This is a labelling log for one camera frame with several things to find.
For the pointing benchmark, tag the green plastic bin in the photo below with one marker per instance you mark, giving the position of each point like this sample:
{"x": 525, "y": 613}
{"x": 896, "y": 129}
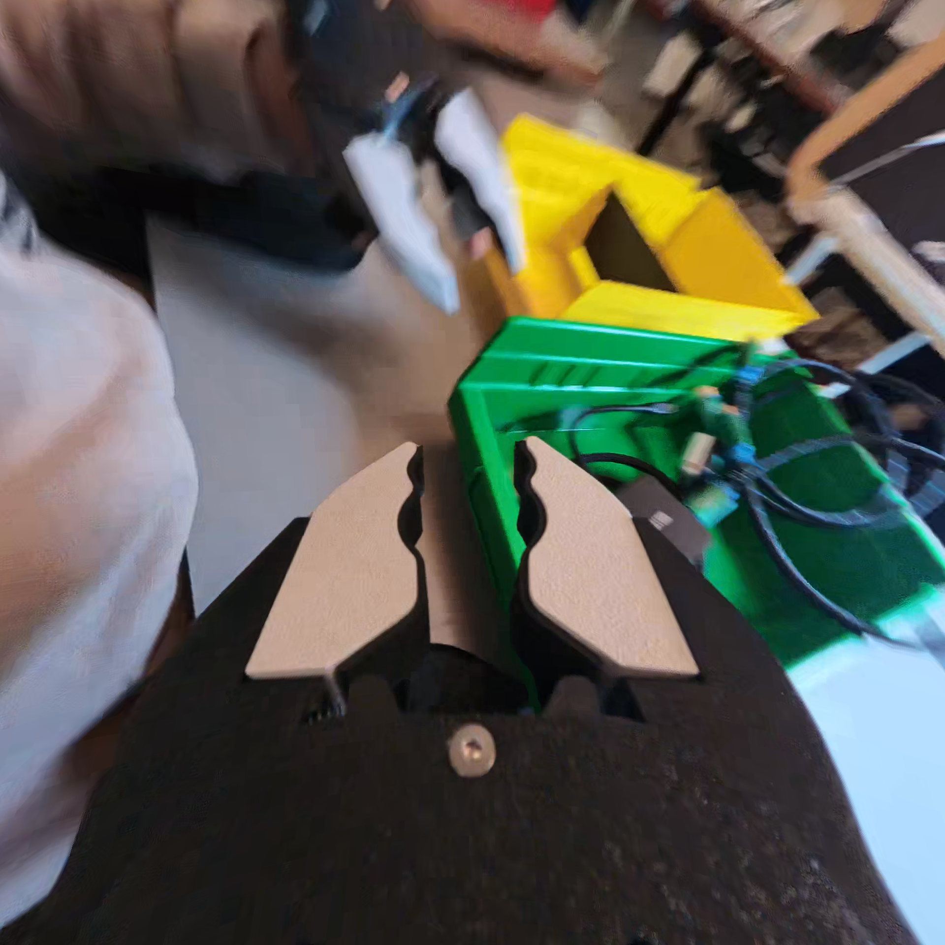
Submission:
{"x": 590, "y": 354}

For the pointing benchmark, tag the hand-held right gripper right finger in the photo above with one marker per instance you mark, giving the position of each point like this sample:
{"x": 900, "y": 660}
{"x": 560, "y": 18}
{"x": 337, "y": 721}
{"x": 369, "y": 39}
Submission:
{"x": 598, "y": 576}

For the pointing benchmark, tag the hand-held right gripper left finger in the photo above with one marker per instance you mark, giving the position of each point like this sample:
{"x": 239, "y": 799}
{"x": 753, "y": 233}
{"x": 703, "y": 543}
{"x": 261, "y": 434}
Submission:
{"x": 347, "y": 568}

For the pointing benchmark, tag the yellow plastic bin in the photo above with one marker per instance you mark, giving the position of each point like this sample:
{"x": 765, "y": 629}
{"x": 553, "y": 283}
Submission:
{"x": 723, "y": 251}

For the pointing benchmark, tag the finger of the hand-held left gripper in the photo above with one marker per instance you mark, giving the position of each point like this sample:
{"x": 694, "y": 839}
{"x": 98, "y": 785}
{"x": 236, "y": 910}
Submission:
{"x": 402, "y": 214}
{"x": 480, "y": 170}

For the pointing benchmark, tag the black silver adapter hub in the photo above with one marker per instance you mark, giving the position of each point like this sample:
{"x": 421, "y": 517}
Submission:
{"x": 664, "y": 517}

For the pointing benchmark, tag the white metal stand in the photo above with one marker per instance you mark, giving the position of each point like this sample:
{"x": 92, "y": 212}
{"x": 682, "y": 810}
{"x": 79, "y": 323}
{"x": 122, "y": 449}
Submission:
{"x": 864, "y": 243}

